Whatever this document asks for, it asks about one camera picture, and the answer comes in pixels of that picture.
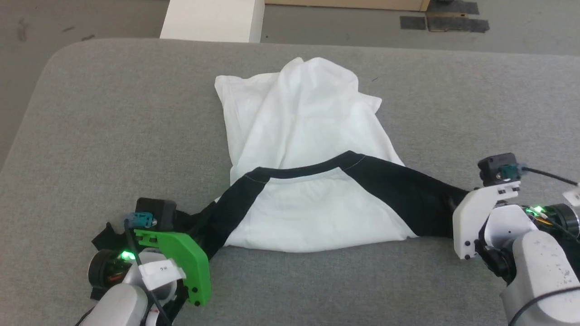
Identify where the large black floor tape patch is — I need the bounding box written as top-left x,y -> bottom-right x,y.
426,0 -> 491,33

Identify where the grey fabric sofa seat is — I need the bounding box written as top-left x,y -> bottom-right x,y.
0,38 -> 580,326

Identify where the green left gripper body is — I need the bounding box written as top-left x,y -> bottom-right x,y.
135,230 -> 212,307

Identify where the black cable with teal plug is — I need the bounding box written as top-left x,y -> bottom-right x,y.
124,212 -> 173,326
498,165 -> 580,187

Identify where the white shirt with black sleeves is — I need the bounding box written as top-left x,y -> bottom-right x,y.
91,57 -> 469,261

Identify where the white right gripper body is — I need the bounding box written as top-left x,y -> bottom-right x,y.
453,181 -> 522,261

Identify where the white paper label tag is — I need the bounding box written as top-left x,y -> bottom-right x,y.
137,259 -> 187,291
562,182 -> 580,207

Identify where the white rectangular box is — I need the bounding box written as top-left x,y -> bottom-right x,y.
159,0 -> 265,44

